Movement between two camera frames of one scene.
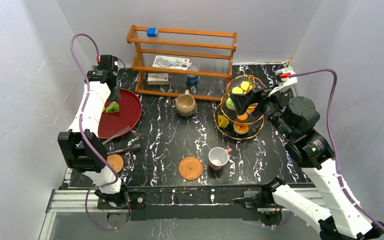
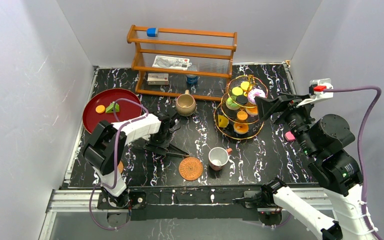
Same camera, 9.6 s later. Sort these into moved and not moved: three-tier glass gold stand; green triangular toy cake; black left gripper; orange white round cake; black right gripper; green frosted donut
Moved: black right gripper; black left gripper
Not moved: three-tier glass gold stand; green frosted donut; green triangular toy cake; orange white round cake
